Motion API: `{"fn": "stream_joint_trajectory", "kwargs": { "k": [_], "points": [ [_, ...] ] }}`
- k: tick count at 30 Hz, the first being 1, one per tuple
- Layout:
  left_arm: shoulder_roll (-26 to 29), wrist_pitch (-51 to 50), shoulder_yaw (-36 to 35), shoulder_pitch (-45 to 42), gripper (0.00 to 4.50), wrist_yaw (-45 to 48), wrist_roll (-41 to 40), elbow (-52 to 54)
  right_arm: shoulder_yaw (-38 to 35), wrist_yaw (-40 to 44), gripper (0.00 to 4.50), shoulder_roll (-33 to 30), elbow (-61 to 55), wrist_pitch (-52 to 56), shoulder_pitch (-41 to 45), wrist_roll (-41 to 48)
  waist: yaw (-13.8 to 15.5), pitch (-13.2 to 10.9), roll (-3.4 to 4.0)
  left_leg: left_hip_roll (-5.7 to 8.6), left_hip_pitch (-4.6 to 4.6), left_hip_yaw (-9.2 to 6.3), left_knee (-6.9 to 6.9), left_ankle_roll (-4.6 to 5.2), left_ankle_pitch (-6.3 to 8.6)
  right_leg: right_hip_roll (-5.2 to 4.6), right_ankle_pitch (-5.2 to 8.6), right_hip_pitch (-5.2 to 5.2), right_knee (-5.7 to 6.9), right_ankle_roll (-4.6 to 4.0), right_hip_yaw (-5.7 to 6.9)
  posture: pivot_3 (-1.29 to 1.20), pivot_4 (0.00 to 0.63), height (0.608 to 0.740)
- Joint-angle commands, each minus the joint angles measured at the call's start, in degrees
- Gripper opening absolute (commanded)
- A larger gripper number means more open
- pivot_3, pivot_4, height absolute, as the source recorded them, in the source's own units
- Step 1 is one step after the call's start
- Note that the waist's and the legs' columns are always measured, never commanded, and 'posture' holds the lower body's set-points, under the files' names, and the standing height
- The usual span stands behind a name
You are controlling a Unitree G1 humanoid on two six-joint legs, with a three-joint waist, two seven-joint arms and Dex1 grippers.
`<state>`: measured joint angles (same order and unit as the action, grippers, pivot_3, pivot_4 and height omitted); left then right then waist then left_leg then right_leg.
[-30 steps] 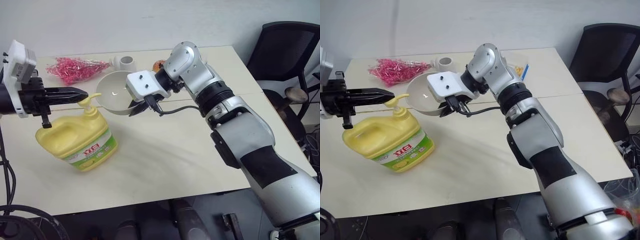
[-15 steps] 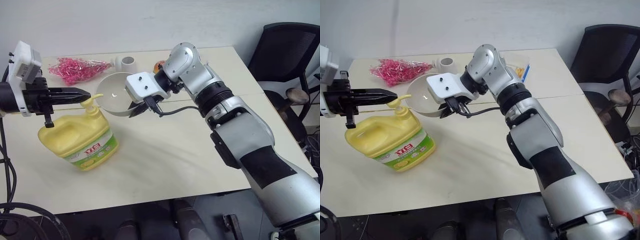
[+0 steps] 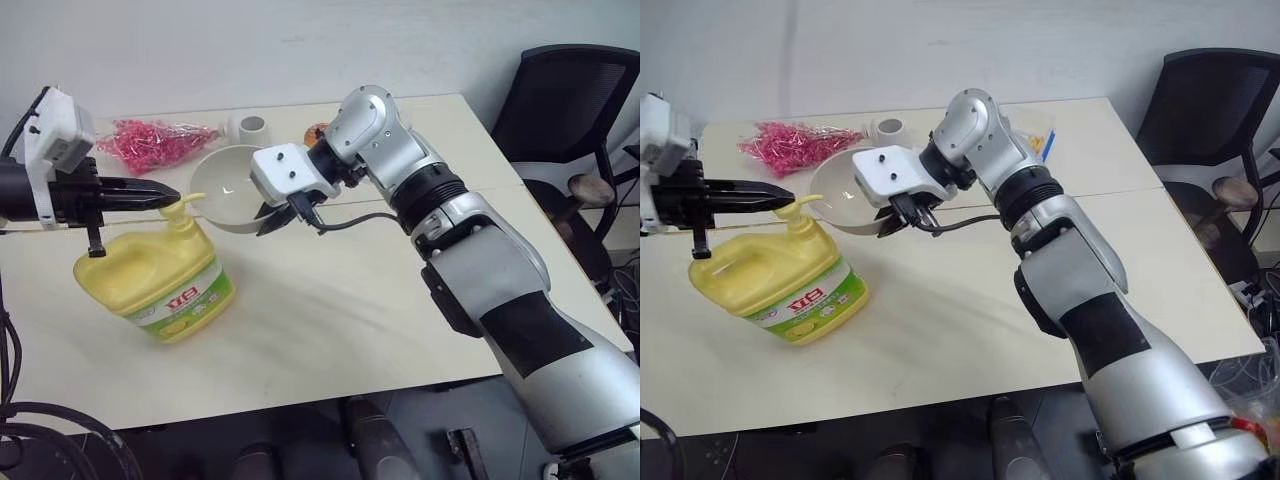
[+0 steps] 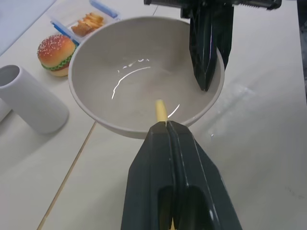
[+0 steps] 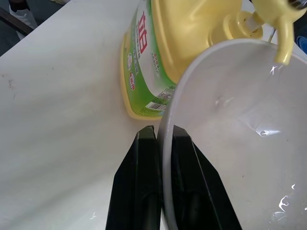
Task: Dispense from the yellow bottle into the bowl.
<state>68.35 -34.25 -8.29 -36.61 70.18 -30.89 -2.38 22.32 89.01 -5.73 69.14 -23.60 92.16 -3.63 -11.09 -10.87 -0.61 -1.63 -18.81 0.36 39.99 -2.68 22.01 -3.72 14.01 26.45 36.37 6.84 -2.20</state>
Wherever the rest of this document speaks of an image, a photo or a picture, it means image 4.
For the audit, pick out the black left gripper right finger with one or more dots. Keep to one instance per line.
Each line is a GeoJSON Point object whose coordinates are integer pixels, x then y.
{"type": "Point", "coordinates": [204, 167]}

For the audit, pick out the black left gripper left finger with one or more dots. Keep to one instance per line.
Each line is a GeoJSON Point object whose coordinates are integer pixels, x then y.
{"type": "Point", "coordinates": [146, 172]}

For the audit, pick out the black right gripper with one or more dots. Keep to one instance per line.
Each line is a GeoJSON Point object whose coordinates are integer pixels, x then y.
{"type": "Point", "coordinates": [251, 3]}

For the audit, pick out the white cylindrical cup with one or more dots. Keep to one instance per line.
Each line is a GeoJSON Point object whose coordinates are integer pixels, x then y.
{"type": "Point", "coordinates": [31, 100]}

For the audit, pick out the large grey bowl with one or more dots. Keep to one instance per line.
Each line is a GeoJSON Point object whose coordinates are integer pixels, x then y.
{"type": "Point", "coordinates": [134, 79]}

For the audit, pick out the toy french fries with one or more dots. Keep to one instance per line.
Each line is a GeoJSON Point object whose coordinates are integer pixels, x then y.
{"type": "Point", "coordinates": [87, 24]}

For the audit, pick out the toy hamburger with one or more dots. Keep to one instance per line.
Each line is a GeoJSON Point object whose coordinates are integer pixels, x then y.
{"type": "Point", "coordinates": [56, 55]}

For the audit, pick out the clear container with blue clips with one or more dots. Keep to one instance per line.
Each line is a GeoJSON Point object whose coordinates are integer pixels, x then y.
{"type": "Point", "coordinates": [64, 26]}

